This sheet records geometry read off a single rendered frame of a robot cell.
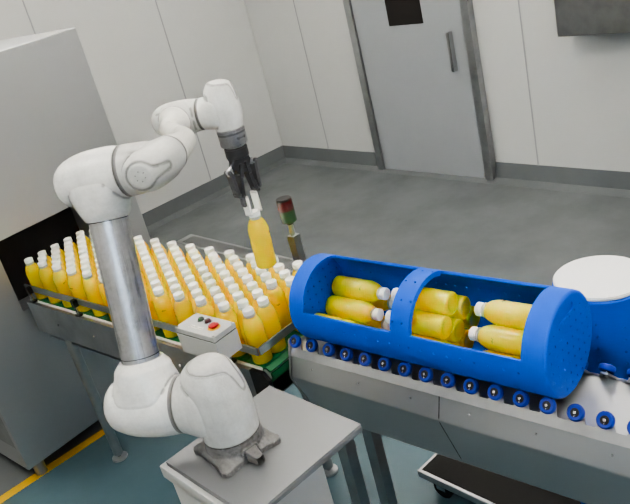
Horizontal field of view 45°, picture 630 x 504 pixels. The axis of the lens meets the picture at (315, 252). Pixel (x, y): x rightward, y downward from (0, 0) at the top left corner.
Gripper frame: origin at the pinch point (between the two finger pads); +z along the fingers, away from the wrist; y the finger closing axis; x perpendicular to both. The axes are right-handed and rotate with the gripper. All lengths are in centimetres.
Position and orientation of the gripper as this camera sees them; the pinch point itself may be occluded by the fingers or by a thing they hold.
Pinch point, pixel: (251, 203)
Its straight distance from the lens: 250.9
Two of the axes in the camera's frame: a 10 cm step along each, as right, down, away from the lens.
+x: -7.4, -1.1, 6.7
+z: 2.3, 8.9, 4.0
